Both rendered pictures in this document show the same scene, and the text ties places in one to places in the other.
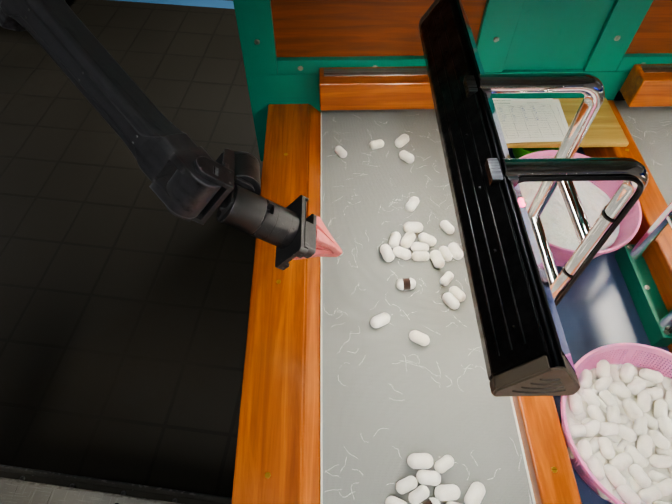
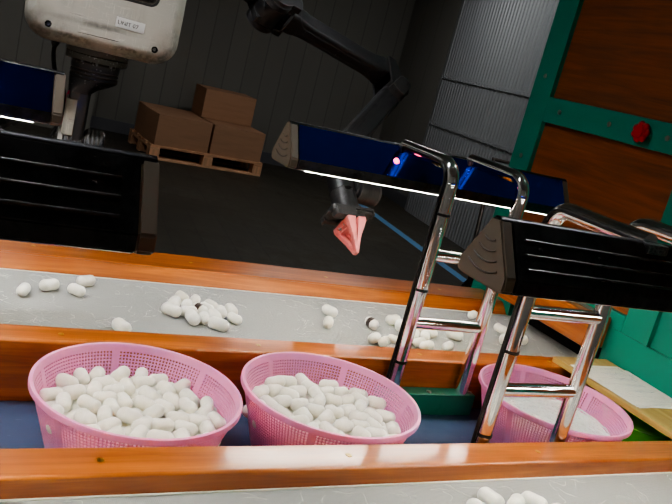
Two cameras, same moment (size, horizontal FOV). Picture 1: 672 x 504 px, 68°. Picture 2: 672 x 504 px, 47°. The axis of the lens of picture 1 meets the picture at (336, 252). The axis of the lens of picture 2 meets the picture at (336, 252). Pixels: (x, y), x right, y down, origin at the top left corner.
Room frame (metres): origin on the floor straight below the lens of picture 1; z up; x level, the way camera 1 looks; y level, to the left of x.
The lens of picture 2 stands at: (-0.34, -1.36, 1.22)
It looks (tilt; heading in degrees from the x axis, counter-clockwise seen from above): 13 degrees down; 61
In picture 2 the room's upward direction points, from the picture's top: 15 degrees clockwise
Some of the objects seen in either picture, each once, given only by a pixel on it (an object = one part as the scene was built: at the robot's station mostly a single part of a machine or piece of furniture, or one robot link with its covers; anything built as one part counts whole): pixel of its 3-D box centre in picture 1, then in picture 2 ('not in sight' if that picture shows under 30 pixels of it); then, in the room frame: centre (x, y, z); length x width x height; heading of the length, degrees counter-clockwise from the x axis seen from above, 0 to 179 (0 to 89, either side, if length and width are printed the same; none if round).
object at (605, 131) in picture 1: (541, 122); (641, 398); (0.86, -0.46, 0.77); 0.33 x 0.15 x 0.01; 91
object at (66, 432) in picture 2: not in sight; (133, 419); (-0.08, -0.47, 0.72); 0.27 x 0.27 x 0.10
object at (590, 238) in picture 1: (505, 230); (431, 277); (0.46, -0.26, 0.90); 0.20 x 0.19 x 0.45; 1
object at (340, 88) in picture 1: (388, 88); (549, 304); (0.90, -0.11, 0.83); 0.30 x 0.06 x 0.07; 91
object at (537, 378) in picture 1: (481, 142); (436, 171); (0.46, -0.18, 1.08); 0.62 x 0.08 x 0.07; 1
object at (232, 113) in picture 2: not in sight; (200, 124); (1.87, 6.00, 0.35); 1.25 x 0.97 x 0.70; 173
